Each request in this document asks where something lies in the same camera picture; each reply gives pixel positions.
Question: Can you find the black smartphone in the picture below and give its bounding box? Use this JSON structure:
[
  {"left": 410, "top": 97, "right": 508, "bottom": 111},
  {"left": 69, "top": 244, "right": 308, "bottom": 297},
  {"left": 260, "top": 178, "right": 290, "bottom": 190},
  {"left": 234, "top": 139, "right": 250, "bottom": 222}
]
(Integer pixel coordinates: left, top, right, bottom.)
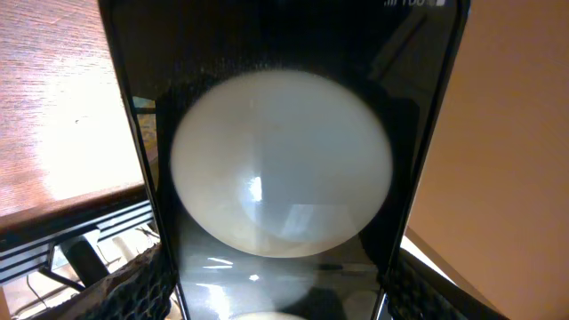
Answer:
[{"left": 99, "top": 0, "right": 470, "bottom": 319}]

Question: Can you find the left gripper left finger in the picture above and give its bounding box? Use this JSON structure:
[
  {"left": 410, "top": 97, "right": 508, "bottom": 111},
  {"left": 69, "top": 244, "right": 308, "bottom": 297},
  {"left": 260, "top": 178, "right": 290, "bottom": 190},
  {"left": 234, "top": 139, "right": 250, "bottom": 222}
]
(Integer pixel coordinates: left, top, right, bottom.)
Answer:
[{"left": 34, "top": 244, "right": 177, "bottom": 320}]

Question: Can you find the black metal table frame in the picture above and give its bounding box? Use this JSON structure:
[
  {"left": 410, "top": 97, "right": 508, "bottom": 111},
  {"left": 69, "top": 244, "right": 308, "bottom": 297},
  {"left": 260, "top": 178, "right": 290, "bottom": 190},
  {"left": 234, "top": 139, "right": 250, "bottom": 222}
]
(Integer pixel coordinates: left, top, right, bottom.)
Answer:
[{"left": 1, "top": 200, "right": 154, "bottom": 285}]

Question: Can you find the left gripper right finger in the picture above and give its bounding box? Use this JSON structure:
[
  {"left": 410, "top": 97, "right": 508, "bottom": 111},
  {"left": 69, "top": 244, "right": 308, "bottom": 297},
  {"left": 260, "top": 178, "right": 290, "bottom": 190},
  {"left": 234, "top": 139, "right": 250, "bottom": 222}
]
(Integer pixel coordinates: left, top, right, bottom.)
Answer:
[{"left": 382, "top": 249, "right": 507, "bottom": 320}]

